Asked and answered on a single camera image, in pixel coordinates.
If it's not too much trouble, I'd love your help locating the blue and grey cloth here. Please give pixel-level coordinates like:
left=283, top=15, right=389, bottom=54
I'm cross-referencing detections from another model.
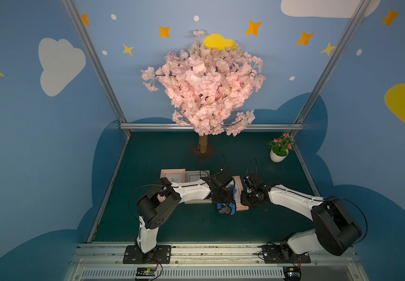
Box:
left=216, top=185, right=236, bottom=215

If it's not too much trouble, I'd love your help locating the pink picture frame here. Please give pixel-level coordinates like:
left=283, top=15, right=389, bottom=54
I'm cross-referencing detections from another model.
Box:
left=233, top=176, right=249, bottom=211
left=160, top=169, right=186, bottom=183

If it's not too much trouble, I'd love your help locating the green picture frame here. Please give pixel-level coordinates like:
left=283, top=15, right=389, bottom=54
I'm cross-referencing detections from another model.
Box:
left=185, top=170, right=212, bottom=204

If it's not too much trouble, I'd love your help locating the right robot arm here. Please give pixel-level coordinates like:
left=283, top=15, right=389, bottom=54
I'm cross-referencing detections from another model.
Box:
left=241, top=172, right=363, bottom=261

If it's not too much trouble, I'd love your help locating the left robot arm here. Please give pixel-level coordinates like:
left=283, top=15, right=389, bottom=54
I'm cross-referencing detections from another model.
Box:
left=136, top=170, right=236, bottom=254

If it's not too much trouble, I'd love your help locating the white pot with flowers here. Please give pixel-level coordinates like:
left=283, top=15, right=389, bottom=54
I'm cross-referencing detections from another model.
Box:
left=267, top=133, right=295, bottom=163

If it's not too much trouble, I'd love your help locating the right controller board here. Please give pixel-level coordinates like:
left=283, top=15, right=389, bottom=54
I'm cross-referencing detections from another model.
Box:
left=283, top=267, right=302, bottom=281

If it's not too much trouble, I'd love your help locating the controller board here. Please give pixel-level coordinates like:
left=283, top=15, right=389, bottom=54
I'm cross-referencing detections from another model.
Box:
left=283, top=267, right=302, bottom=281
left=135, top=267, right=157, bottom=279

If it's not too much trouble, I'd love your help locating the pink blossom artificial tree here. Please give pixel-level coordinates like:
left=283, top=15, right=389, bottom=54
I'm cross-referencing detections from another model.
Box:
left=142, top=30, right=266, bottom=162

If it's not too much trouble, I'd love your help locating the left controller board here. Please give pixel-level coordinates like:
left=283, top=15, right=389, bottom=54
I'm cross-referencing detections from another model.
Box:
left=135, top=267, right=157, bottom=279

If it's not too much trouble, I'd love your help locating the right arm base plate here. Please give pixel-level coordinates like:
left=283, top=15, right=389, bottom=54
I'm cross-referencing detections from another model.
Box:
left=261, top=243, right=311, bottom=264

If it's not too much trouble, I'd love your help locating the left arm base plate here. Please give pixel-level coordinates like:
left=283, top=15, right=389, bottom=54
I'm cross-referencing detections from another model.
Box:
left=122, top=245, right=171, bottom=264

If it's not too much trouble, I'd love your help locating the aluminium rear frame rail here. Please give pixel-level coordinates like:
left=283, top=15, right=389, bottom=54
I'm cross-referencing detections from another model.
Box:
left=119, top=122, right=304, bottom=132

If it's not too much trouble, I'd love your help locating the aluminium front rail assembly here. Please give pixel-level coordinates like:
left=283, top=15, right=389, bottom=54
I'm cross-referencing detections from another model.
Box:
left=64, top=242, right=368, bottom=281

